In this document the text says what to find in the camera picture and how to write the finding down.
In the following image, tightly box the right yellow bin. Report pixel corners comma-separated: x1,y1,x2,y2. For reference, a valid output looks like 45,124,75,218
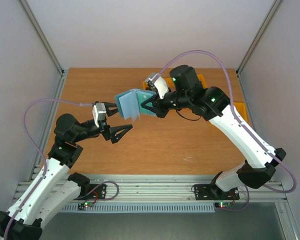
234,102,249,122

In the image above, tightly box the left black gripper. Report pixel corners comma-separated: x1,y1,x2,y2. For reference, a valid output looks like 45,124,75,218
73,101,133,143

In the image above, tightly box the left small circuit board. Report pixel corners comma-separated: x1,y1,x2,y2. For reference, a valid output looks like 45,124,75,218
77,202,94,211

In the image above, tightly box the left frame post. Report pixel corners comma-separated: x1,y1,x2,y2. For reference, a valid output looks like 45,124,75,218
19,0,65,76

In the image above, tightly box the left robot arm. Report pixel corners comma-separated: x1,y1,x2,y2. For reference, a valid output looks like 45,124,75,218
0,101,133,240

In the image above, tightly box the small circuit board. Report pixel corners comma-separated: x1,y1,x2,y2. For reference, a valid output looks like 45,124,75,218
214,201,232,209
77,202,94,211

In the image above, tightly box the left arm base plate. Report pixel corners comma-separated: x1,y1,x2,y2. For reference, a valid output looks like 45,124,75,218
75,184,107,200

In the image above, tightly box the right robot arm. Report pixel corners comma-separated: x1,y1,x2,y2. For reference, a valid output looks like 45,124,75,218
141,65,286,200

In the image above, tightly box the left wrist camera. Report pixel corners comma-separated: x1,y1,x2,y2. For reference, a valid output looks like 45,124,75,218
92,102,107,128

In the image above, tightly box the middle yellow bin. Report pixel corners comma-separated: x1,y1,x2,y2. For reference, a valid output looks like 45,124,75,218
197,74,208,89

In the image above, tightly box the teal card holder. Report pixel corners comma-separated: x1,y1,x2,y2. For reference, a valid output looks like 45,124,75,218
114,88,157,121

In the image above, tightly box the right frame post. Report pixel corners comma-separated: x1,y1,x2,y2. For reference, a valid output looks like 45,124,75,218
236,0,285,76

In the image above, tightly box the frame post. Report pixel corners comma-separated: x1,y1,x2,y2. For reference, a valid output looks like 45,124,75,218
19,0,65,76
236,0,285,76

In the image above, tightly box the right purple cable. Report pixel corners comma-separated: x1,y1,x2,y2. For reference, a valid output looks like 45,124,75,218
159,49,298,193

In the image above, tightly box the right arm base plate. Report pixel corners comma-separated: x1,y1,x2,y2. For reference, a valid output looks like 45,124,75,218
190,184,240,201

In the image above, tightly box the right small circuit board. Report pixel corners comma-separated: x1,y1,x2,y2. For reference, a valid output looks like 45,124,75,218
214,201,232,209

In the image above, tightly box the grey slotted cable duct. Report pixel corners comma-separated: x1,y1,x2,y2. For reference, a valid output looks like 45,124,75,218
61,202,215,214

